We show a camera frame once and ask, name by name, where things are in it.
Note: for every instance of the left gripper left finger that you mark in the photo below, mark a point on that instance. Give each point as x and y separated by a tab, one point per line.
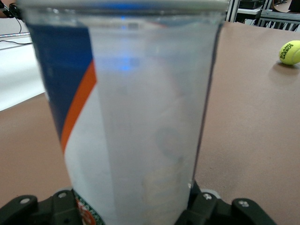
47	211

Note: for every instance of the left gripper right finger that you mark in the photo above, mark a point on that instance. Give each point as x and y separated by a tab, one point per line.
211	211

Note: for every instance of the clear tennis ball can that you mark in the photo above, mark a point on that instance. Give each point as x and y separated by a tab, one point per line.
140	105

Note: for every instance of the yellow tennis ball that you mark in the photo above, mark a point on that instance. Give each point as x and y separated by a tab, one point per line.
290	52

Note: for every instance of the brown table mat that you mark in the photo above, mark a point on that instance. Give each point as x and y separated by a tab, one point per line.
246	117

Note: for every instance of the brown cardboard sheet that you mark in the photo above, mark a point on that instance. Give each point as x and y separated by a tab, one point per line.
288	5

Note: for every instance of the aluminium frame profile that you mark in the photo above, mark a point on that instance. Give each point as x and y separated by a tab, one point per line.
234	9

